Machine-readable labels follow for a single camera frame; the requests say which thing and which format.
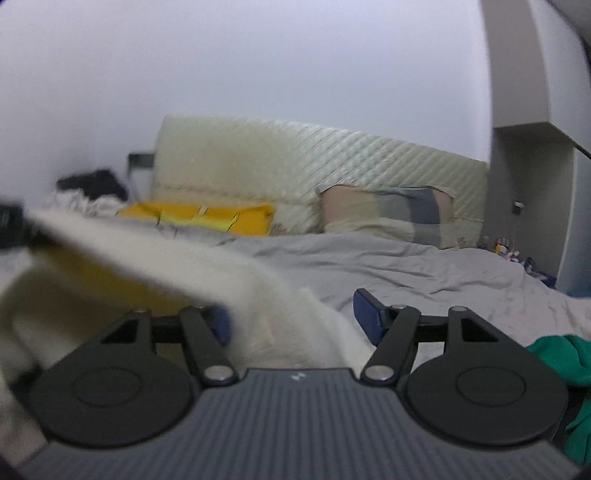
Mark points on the grey duvet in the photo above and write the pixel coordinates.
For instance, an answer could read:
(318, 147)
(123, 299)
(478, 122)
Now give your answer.
(415, 267)

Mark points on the grey wall socket panel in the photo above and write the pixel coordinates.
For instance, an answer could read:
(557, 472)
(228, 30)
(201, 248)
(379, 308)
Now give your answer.
(141, 160)

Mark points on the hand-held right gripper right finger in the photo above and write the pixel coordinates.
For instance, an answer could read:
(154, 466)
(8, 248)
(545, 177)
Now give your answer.
(369, 318)

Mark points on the cream quilted headboard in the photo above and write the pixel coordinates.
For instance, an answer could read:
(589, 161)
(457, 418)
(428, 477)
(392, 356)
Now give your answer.
(258, 157)

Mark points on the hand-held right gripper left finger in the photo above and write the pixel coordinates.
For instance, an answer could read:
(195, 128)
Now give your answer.
(222, 325)

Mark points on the dark cloth pile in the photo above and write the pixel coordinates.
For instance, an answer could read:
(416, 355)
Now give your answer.
(94, 182)

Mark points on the white wall charger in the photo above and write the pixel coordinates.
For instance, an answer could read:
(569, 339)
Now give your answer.
(517, 206)

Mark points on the group of small bottles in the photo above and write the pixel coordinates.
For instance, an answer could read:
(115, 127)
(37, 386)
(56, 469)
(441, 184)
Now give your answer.
(501, 247)

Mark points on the green sweatshirt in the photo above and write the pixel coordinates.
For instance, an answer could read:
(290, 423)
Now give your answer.
(561, 357)

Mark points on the white blue striped sweater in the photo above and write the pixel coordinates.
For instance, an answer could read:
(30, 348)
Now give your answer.
(184, 263)

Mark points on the yellow pillow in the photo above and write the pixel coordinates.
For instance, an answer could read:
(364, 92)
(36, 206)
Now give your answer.
(217, 217)

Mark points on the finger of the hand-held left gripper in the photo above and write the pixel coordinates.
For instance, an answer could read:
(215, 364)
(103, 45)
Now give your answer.
(14, 224)

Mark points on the checked beige grey pillow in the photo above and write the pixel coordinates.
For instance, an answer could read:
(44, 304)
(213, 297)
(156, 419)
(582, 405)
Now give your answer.
(369, 207)

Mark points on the grey wall cabinet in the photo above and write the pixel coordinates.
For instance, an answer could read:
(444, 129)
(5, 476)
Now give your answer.
(531, 138)

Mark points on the white clothes pile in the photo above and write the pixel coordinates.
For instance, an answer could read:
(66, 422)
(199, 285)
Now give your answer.
(78, 203)

